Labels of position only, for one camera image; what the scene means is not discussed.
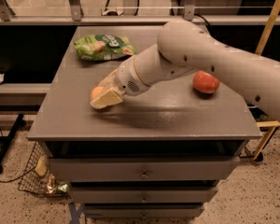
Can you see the top grey drawer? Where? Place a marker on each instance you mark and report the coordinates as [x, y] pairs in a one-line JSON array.
[[143, 169]]

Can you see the orange fruit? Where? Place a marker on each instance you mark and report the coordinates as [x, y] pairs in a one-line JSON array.
[[96, 91]]

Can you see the middle grey drawer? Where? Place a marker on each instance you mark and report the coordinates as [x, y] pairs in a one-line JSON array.
[[143, 194]]

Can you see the red apple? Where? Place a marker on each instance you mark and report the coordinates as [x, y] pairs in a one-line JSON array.
[[205, 83]]

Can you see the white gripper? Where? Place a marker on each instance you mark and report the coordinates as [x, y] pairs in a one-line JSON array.
[[127, 77]]

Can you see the wire mesh basket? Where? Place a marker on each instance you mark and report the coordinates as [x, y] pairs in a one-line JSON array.
[[29, 180]]

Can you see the left metal bracket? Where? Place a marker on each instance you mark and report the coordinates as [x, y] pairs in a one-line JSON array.
[[6, 12]]

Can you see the right metal bracket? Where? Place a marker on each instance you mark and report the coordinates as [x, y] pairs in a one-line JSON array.
[[189, 9]]

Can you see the middle metal bracket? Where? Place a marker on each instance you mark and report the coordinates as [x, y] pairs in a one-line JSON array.
[[76, 10]]

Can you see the green rice chip bag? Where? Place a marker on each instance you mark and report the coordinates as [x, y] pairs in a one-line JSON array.
[[103, 47]]

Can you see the grey metal rail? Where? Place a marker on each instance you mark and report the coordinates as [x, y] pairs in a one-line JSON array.
[[116, 20]]

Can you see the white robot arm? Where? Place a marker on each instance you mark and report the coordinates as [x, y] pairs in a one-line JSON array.
[[183, 47]]

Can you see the grey drawer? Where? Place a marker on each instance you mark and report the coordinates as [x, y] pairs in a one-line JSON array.
[[143, 194], [141, 211], [143, 169]]

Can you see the black desk leg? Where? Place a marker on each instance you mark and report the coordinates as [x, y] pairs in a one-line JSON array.
[[6, 140]]

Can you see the crumpled snack wrappers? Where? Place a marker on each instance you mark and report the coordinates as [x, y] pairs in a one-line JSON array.
[[48, 184]]

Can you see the bottom grey drawer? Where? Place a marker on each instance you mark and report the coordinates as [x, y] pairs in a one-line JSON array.
[[141, 211]]

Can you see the metal bracket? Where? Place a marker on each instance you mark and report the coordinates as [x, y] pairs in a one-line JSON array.
[[76, 10], [6, 12], [189, 9]]

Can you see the grey drawer cabinet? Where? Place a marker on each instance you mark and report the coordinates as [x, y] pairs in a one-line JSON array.
[[171, 120]]

